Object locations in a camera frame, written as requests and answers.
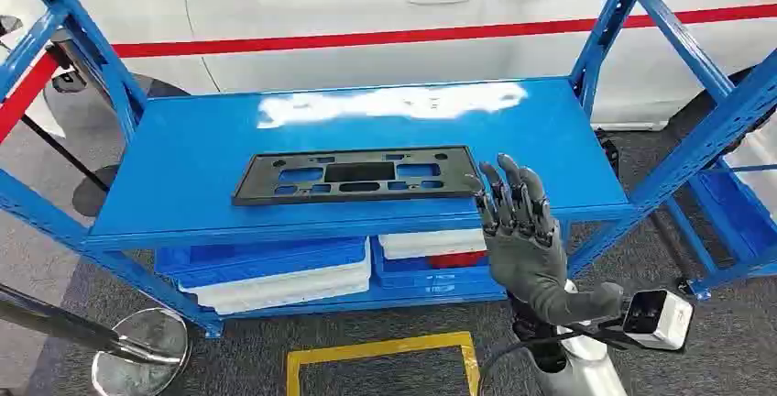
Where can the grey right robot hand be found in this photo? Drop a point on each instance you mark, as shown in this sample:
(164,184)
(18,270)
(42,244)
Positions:
(528,266)

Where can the black plastic plate with cutouts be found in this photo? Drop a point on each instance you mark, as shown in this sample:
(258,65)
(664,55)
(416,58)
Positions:
(255,190)

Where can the red plastic crate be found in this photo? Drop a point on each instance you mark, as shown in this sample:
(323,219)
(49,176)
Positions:
(458,259)

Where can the small blue plastic crate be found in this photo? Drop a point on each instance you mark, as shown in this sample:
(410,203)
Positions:
(425,279)

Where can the small white plastic crate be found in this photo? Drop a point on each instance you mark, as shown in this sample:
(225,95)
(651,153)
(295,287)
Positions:
(425,242)

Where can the low blue shelf rack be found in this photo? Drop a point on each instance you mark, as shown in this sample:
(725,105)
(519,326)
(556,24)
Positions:
(737,214)

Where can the wide blue plastic crate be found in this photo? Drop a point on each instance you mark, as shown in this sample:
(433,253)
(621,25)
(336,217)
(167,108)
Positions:
(261,259)

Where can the long red barrier belt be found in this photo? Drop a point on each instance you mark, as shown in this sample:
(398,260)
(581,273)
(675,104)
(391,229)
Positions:
(364,37)

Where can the blue metal shelf rack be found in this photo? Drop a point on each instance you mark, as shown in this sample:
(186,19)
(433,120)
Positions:
(182,156)

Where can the dark stanchion base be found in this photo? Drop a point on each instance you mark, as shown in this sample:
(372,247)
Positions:
(91,196)

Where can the short red barrier belt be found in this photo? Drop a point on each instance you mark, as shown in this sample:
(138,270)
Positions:
(24,97)

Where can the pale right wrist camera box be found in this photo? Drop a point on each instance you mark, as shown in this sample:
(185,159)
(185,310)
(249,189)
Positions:
(666,320)

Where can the chrome stanchion post with base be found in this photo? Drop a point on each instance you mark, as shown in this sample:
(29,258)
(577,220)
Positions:
(145,335)

